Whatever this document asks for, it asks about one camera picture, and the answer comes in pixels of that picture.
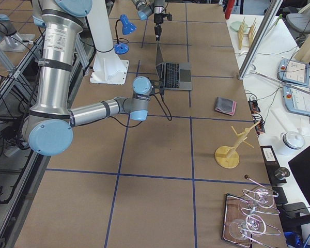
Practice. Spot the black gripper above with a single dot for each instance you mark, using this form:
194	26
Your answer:
158	19

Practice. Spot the grey laptop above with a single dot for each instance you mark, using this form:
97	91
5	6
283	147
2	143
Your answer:
175	76

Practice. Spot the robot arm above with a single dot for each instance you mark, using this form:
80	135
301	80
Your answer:
48	127
157	8

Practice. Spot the blue desk lamp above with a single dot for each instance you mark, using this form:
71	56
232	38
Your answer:
127	28

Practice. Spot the red cylinder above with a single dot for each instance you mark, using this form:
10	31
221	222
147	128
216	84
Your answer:
229	7

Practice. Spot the pale green glass plate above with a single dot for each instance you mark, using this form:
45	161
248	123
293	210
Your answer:
235	26

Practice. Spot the wooden dish rack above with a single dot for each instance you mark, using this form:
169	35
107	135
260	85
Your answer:
246	31

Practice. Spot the grey folded cloth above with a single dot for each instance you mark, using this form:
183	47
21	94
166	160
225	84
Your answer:
225	106

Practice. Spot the upper teach pendant tablet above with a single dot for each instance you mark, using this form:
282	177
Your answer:
292	71

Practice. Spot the teach pendant tablet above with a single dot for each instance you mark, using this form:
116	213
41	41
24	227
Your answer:
292	71
296	100

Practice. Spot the wooden mug tree stand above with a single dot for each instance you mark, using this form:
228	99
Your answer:
226	156

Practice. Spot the lower teach pendant tablet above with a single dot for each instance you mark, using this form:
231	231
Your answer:
296	100

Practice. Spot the white lidded pot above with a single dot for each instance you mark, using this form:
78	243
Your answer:
289	142

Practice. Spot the black tray with glasses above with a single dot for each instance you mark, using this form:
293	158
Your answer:
243	223

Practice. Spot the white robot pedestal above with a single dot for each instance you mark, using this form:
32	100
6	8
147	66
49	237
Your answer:
108	68

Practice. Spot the aluminium frame post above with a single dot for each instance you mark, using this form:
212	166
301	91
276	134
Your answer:
261	33

